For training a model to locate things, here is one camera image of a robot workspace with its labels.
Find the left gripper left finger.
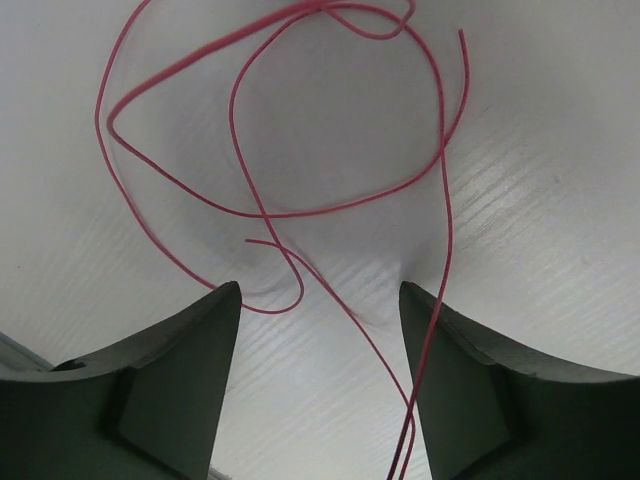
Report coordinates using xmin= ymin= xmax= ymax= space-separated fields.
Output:
xmin=1 ymin=282 xmax=242 ymax=479

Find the separated pink wire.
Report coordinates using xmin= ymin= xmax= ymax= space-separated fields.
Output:
xmin=94 ymin=0 xmax=472 ymax=480

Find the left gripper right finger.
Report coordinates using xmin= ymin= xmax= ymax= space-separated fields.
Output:
xmin=399 ymin=282 xmax=639 ymax=479

